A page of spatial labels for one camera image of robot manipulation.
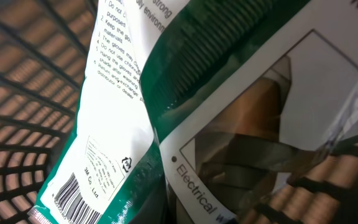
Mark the green white packet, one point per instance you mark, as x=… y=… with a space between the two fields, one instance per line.
x=211 y=111

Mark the grey plastic mesh basket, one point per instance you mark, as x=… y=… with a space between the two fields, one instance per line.
x=44 y=46

